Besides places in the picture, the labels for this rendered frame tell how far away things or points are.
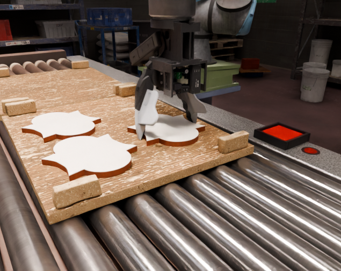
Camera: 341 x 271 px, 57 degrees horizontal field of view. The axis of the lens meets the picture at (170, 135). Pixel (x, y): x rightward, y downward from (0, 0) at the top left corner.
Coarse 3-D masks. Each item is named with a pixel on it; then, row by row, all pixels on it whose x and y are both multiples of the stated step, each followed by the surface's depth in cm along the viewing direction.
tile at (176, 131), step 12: (168, 120) 63; (180, 120) 63; (132, 132) 59; (144, 132) 57; (156, 132) 57; (168, 132) 57; (180, 132) 57; (192, 132) 57; (168, 144) 54; (180, 144) 54
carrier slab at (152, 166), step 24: (24, 120) 66; (120, 120) 66; (24, 144) 55; (48, 144) 55; (144, 144) 55; (192, 144) 55; (216, 144) 55; (24, 168) 49; (48, 168) 47; (144, 168) 47; (168, 168) 47; (192, 168) 48; (48, 192) 41; (120, 192) 42; (48, 216) 37; (72, 216) 39
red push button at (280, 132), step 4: (272, 128) 64; (276, 128) 64; (280, 128) 64; (284, 128) 64; (268, 132) 62; (272, 132) 62; (276, 132) 62; (280, 132) 62; (284, 132) 62; (288, 132) 62; (292, 132) 62; (296, 132) 62; (276, 136) 60; (280, 136) 60; (284, 136) 60; (288, 136) 60; (292, 136) 60; (296, 136) 60
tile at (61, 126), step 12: (36, 120) 63; (48, 120) 63; (60, 120) 63; (72, 120) 63; (84, 120) 63; (96, 120) 64; (24, 132) 60; (36, 132) 58; (48, 132) 57; (60, 132) 57; (72, 132) 57; (84, 132) 57
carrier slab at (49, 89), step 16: (0, 80) 98; (16, 80) 98; (32, 80) 98; (48, 80) 98; (64, 80) 98; (80, 80) 98; (96, 80) 98; (112, 80) 98; (0, 96) 82; (16, 96) 82; (32, 96) 82; (48, 96) 82; (64, 96) 82; (80, 96) 82; (96, 96) 82; (112, 96) 82; (0, 112) 70
